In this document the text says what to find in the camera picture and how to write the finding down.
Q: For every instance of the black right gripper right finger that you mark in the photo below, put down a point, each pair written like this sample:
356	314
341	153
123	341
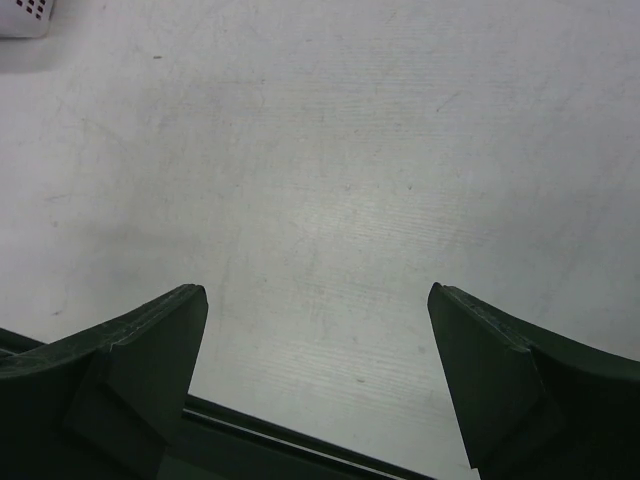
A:
530	403

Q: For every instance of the white perforated plastic basket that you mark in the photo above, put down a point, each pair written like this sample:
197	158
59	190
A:
25	18

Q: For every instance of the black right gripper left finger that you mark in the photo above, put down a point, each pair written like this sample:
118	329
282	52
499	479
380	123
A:
103	403

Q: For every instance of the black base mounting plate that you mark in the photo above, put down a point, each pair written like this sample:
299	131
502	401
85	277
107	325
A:
217	442

